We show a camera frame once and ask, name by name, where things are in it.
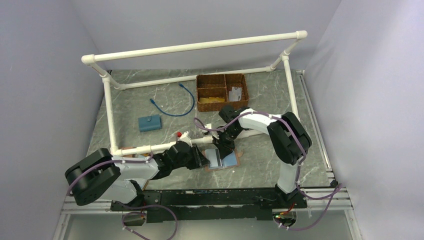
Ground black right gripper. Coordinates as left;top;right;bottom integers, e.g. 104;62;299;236
212;126;243;160

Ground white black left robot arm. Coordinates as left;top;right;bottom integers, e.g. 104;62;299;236
64;141;210;210

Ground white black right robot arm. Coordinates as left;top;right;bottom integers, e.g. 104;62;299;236
213;105;313;208

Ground grey cards in basket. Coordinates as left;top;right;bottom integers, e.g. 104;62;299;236
228;86;243;102

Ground blue leather card holder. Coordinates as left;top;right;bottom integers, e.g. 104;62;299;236
138;114;162;133

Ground brown wicker divided basket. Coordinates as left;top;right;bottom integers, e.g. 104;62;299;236
195;73;250;112

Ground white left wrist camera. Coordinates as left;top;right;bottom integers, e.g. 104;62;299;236
176;131;193;146

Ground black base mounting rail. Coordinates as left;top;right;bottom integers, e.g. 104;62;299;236
110;187;308;223

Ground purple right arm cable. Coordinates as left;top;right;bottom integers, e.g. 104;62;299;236
193;110;345;232

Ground blue ethernet cable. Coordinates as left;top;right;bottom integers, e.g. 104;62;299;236
149;83;196;118

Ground aluminium extrusion rail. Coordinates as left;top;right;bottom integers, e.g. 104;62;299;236
52;178;364;240

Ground white PVC pipe frame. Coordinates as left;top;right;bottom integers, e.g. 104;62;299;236
81;30;308;156

